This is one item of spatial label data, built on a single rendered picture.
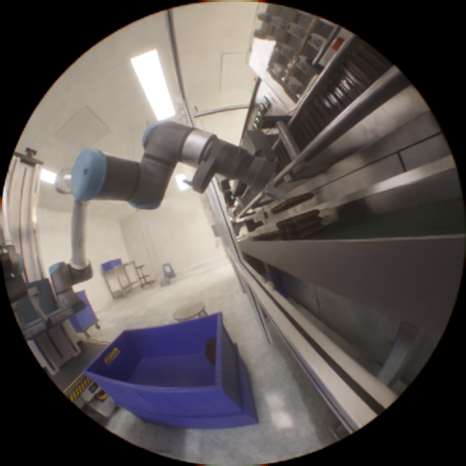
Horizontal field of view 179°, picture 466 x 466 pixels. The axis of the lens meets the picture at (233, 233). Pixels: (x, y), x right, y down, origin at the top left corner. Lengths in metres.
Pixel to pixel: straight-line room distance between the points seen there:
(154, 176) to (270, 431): 0.92
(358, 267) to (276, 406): 0.72
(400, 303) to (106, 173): 0.38
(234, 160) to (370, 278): 0.27
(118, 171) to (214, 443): 0.93
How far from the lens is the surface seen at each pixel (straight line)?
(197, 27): 2.01
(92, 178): 0.27
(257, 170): 0.29
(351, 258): 0.16
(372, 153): 0.40
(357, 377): 0.17
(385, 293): 0.15
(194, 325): 0.73
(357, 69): 0.32
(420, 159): 0.36
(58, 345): 1.34
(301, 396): 0.80
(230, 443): 0.80
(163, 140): 0.35
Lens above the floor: 0.75
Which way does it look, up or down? 1 degrees down
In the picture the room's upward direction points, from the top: 19 degrees counter-clockwise
